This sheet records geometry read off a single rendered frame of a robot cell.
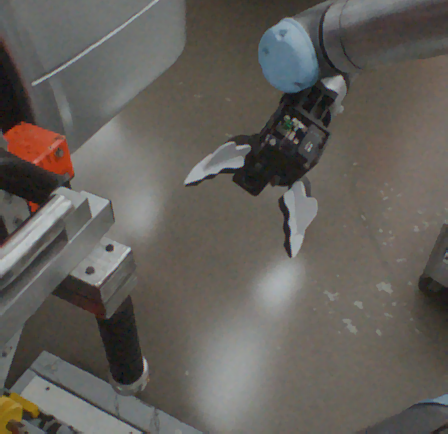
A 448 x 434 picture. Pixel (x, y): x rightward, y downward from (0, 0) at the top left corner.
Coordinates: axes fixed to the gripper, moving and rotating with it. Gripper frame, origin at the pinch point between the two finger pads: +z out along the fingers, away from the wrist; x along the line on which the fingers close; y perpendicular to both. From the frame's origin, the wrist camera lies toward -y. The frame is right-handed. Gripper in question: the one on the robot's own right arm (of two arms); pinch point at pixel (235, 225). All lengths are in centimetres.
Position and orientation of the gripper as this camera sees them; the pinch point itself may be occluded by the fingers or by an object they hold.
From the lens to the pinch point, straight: 62.9
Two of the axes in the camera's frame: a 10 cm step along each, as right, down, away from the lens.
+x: 8.2, 5.6, 0.8
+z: -4.5, 7.4, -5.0
